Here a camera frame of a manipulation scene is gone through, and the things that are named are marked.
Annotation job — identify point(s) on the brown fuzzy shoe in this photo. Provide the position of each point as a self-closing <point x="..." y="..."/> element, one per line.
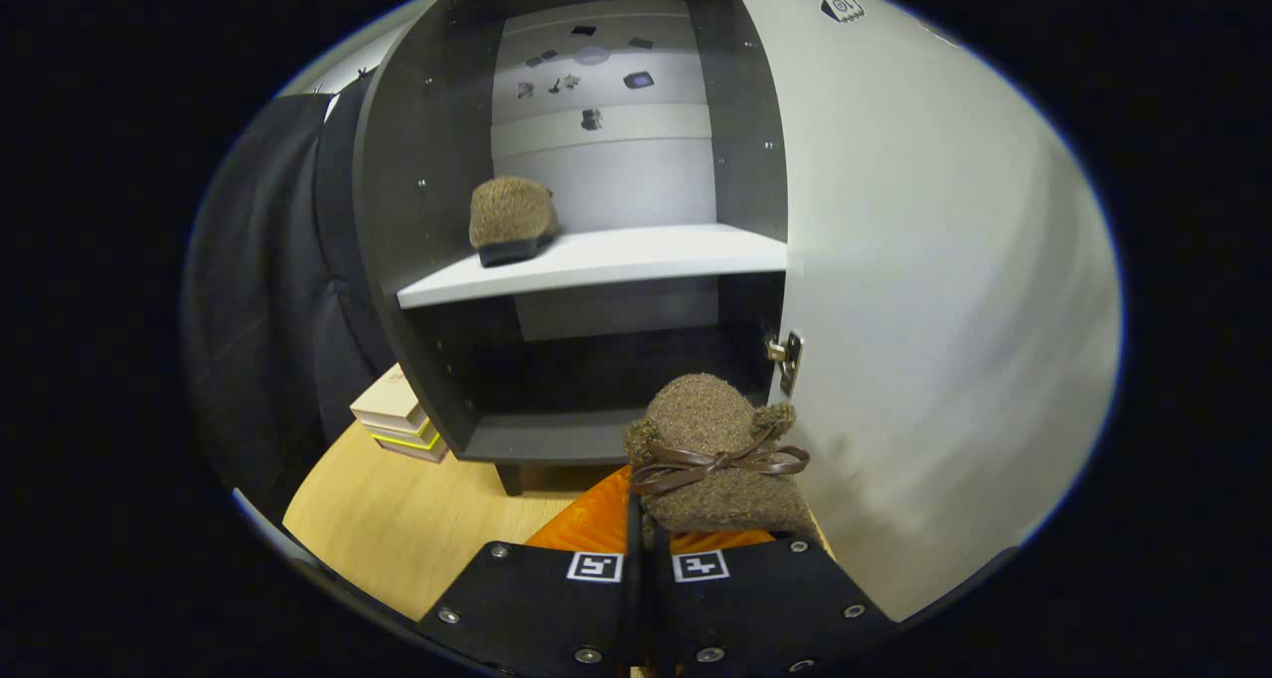
<point x="512" y="211"/>
<point x="706" y="410"/>

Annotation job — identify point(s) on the white cabinet shelf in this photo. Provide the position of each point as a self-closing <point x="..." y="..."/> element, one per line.
<point x="616" y="255"/>

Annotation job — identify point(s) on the beige shoe cabinet door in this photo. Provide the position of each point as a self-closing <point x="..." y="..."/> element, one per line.
<point x="944" y="310"/>

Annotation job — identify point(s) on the black backdrop cloth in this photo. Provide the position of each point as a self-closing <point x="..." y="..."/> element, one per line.
<point x="268" y="310"/>

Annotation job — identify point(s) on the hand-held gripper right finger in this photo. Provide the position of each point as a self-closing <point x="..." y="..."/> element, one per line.
<point x="755" y="608"/>

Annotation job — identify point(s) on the metal door hinge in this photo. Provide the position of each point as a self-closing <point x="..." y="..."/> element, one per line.
<point x="792" y="360"/>

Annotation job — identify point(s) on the yellow-edged book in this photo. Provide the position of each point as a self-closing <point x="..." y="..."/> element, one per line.
<point x="407" y="439"/>

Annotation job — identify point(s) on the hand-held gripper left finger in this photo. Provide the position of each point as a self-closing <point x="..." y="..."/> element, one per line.
<point x="556" y="608"/>

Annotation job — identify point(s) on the thin beige book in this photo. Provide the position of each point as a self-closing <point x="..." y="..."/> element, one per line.
<point x="427" y="453"/>

